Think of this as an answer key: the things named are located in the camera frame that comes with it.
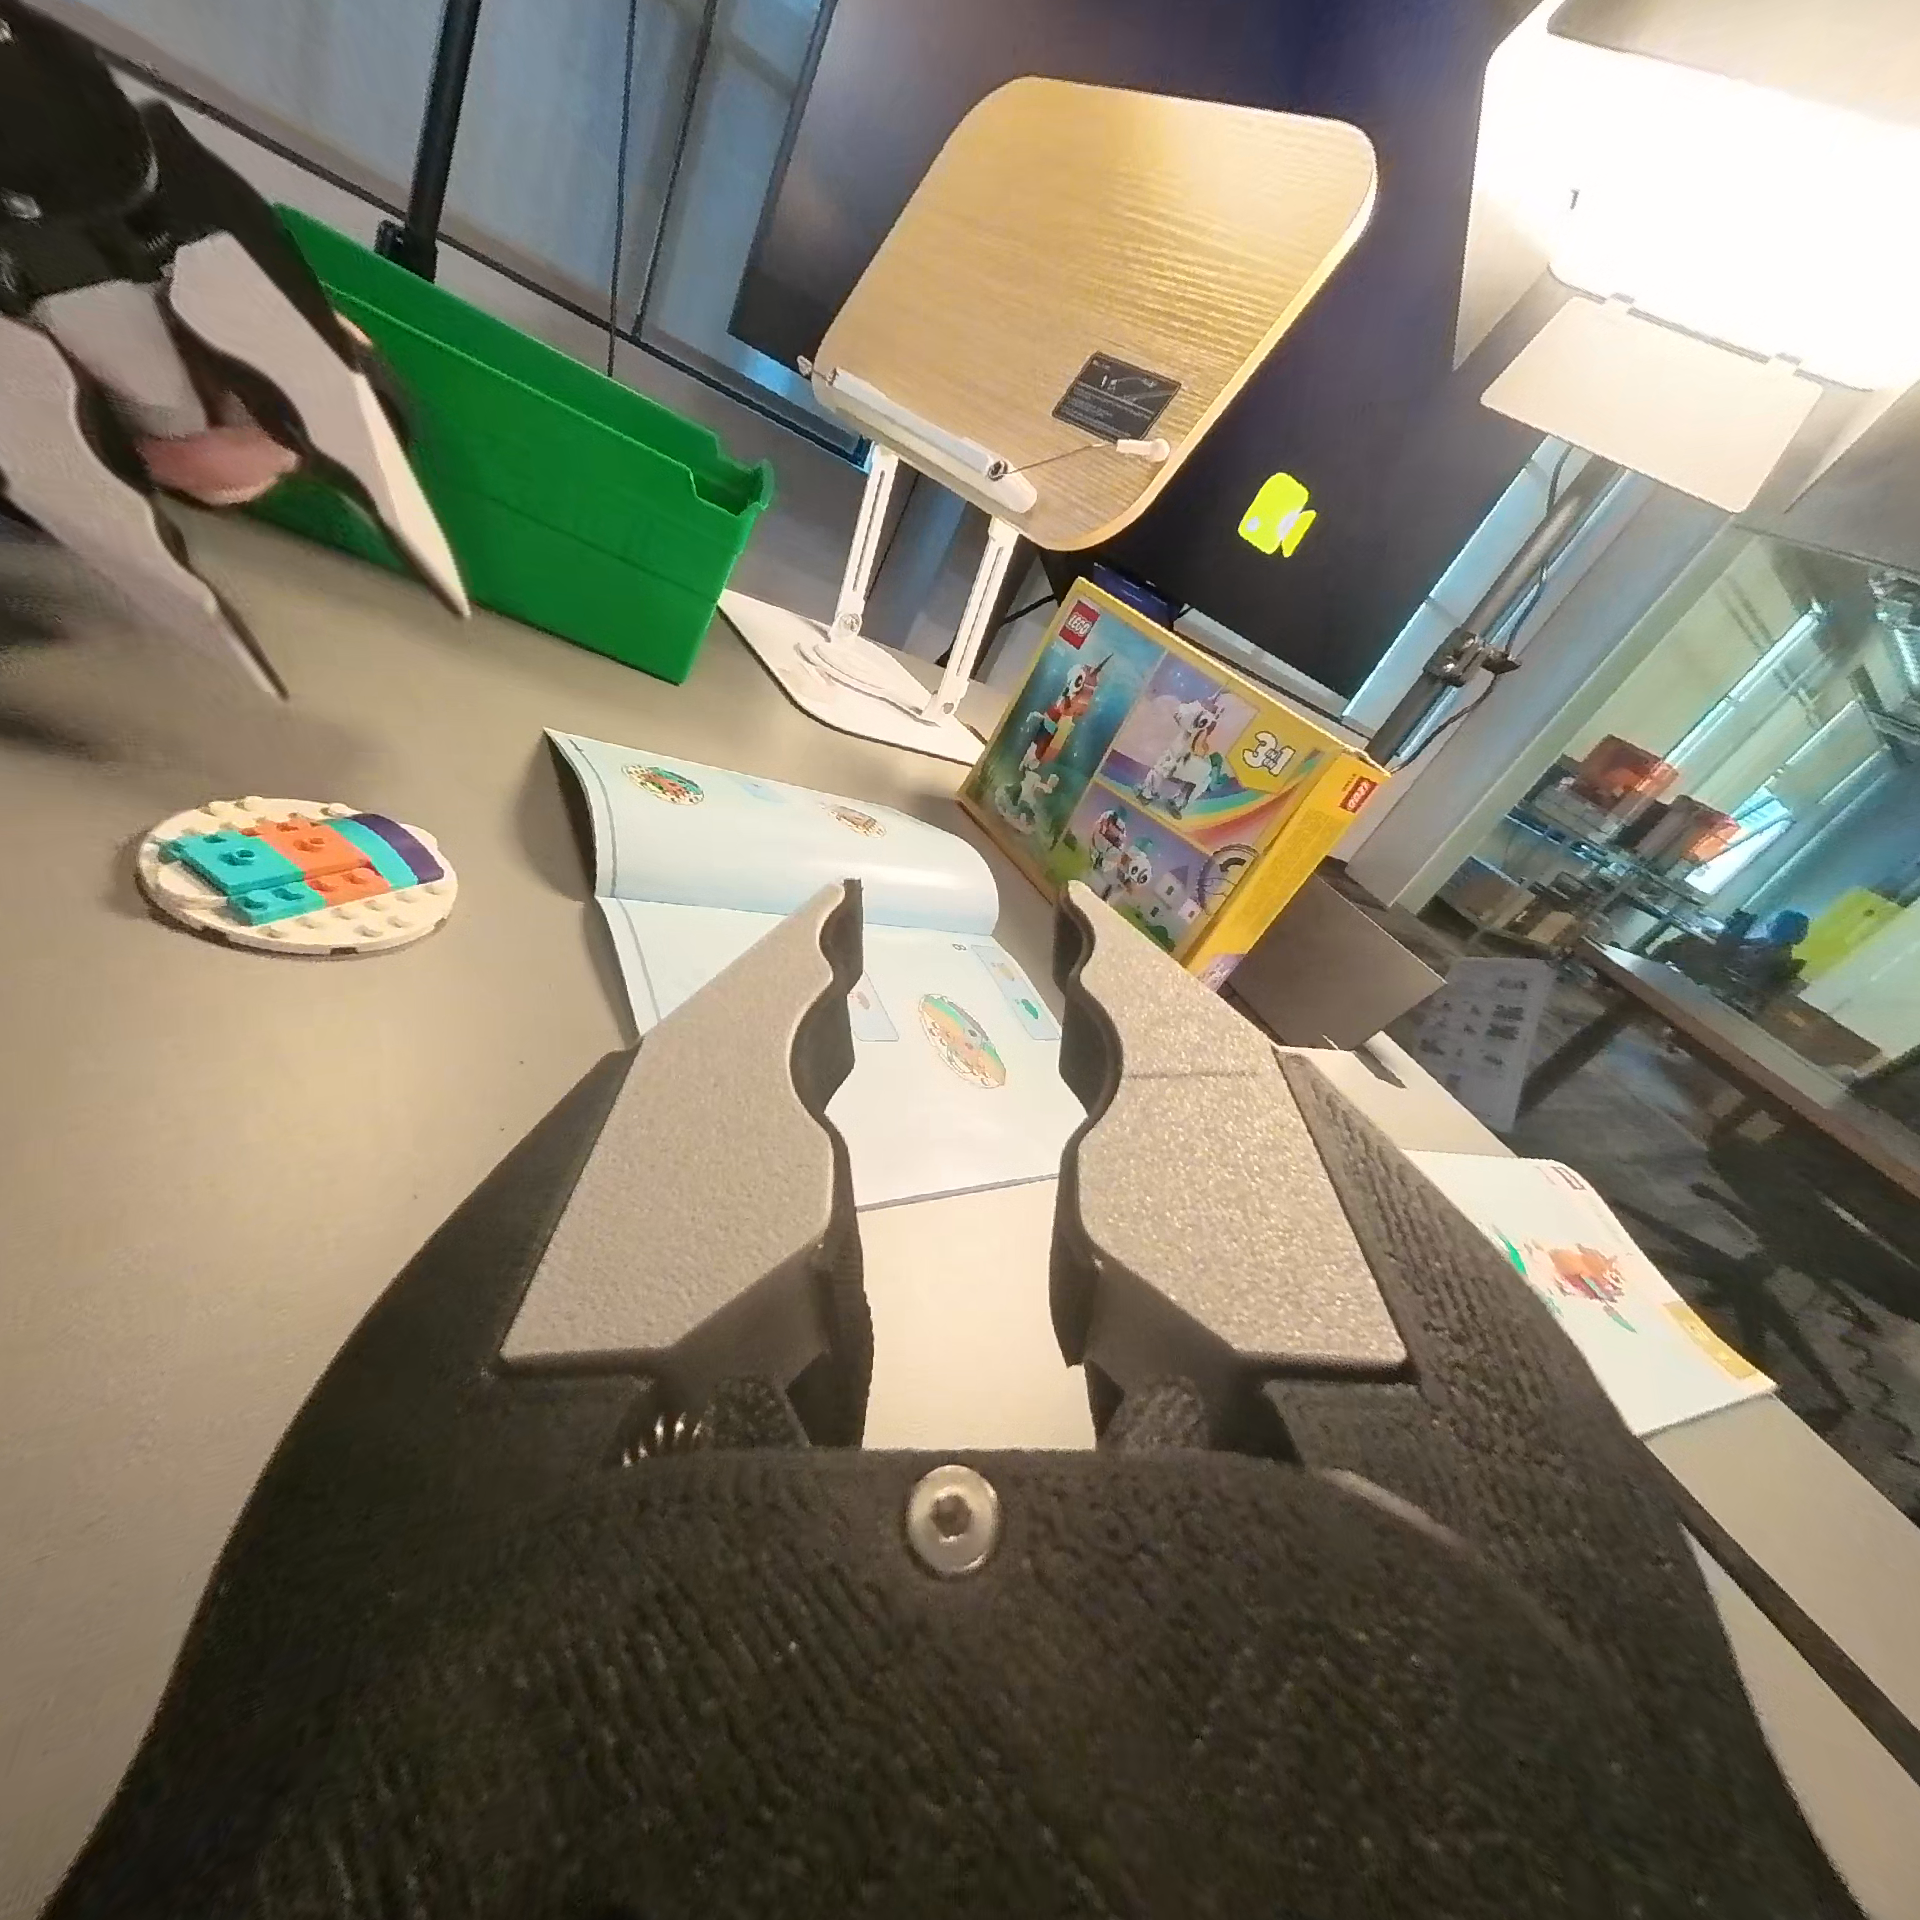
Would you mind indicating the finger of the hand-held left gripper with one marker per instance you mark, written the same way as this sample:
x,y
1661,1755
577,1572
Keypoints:
x,y
75,465
301,390

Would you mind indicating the small closed instruction booklet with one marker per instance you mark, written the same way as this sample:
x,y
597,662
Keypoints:
x,y
1588,1290

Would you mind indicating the round white lego plate build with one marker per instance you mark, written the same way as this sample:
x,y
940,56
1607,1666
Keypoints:
x,y
301,930

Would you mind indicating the open light blue instruction booklet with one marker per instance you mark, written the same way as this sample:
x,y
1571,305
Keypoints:
x,y
750,842

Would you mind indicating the dark background table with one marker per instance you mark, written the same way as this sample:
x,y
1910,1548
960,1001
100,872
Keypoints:
x,y
1770,1049

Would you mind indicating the wooden book stand white legs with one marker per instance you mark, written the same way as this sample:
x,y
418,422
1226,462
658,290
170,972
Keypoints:
x,y
1110,257

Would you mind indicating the black tripod pole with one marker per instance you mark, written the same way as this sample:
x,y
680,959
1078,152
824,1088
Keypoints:
x,y
440,137

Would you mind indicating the large dark display screen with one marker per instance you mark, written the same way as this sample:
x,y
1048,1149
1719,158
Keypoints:
x,y
1425,377

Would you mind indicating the studio light panel on stand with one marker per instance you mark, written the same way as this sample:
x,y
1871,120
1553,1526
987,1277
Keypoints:
x,y
1650,406

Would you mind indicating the yellow-green sticker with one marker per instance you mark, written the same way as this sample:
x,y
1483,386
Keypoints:
x,y
1277,514

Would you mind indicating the person's left hand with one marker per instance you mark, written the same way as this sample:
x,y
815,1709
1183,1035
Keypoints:
x,y
224,465

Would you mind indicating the yellow lego set box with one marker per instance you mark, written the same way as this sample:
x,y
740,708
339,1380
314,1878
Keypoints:
x,y
1170,796

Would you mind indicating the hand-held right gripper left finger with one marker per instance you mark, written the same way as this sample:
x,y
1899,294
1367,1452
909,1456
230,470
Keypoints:
x,y
677,1202

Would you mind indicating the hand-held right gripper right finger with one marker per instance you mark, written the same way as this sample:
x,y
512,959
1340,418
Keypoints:
x,y
1230,1217

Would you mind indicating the green plastic bin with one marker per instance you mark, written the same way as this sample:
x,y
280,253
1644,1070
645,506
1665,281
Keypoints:
x,y
568,497

